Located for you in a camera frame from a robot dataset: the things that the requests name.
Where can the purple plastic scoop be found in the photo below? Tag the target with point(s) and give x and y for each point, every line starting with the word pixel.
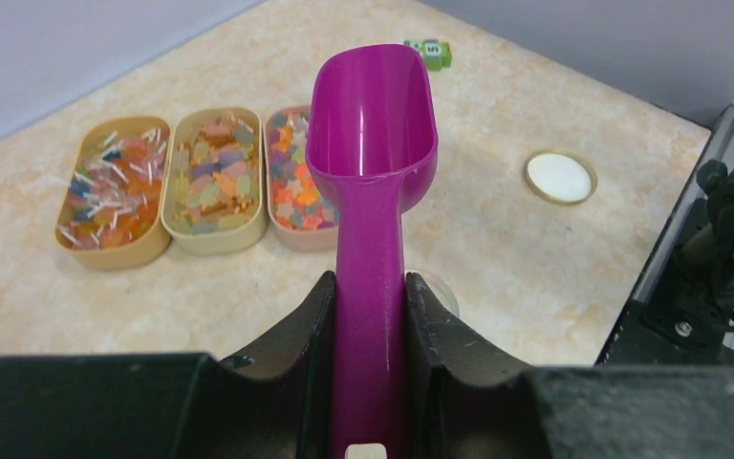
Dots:
pixel 372 148

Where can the white round lid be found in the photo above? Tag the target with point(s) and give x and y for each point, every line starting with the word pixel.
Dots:
pixel 560 177

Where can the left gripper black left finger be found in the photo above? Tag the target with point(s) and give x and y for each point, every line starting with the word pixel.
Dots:
pixel 270 399

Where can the clear plastic cup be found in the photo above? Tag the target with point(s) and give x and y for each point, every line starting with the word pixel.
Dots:
pixel 440 289

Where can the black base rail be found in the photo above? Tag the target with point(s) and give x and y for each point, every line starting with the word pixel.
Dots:
pixel 681 310

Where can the green owl eraser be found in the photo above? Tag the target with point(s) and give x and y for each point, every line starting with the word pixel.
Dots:
pixel 435 53

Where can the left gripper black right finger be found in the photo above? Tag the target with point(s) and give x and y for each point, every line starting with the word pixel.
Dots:
pixel 471 399

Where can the tray of orange pink candies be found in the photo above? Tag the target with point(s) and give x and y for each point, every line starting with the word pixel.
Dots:
pixel 300 217

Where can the tray of striped candies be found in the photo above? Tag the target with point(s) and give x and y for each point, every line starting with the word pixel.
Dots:
pixel 110 216

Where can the tray of yellow purple candies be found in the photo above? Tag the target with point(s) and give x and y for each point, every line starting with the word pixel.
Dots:
pixel 214 198

